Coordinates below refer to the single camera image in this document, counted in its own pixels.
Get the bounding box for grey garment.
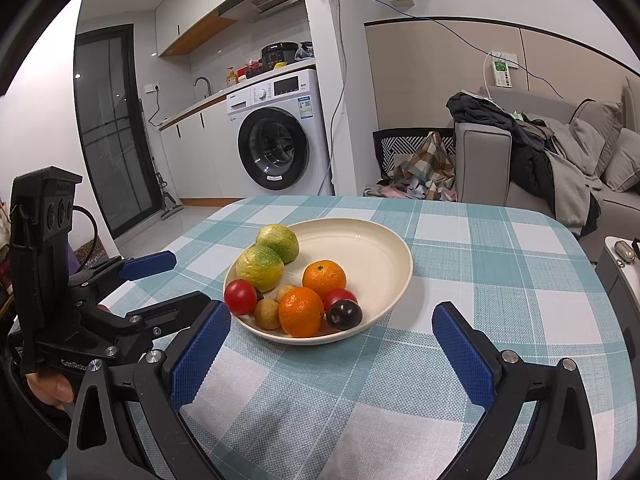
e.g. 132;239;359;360
542;125;603;236

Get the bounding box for grey cushion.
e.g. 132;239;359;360
570;101;623;177
600;127;640;193

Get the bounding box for black cooker pot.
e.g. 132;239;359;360
261;41;299;72

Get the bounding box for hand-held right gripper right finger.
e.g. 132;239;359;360
431;301;599;480

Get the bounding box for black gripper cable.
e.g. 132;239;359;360
72;205;98;271

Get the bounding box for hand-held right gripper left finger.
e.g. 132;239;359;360
66;300;232;480

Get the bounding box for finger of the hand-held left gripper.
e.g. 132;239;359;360
100;290;213;342
67;250;178;292

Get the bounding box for white round side table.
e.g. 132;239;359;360
595;235;640;461

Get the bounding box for teal checked tablecloth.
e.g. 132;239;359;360
47;195;631;480

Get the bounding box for red tomato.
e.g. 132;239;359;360
323;288;359;311
224;279;258;316

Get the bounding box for white wall cabinets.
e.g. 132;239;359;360
155;0;301;58

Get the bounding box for floor mop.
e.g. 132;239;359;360
140;100;183;220

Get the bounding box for patterned cardboard box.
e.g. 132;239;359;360
75;237;108;268

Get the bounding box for plaid cloth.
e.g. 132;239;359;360
392;131;457;196

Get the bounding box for green yellow citrus fruit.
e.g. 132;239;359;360
256;223;300;265
235;245;285;292

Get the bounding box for black framed glass door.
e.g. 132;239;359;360
74;24;162;241

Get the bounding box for white washing machine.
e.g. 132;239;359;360
226;68;335;197

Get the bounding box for black patterned chair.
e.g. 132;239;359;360
372;129;457;186

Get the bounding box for grey sofa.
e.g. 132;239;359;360
454;76;640;263

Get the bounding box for orange mandarin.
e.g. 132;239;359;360
302;260;347;301
278;286;325;338

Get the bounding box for dark jacket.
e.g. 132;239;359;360
446;91;551;206

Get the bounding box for cream round plate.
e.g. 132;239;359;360
223;217;414;346

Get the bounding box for white charging cable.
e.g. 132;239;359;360
482;51;503;106

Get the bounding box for person's left hand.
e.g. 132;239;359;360
25;369;76;413

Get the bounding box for white kitchen counter cabinet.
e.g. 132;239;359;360
159;97;241;206

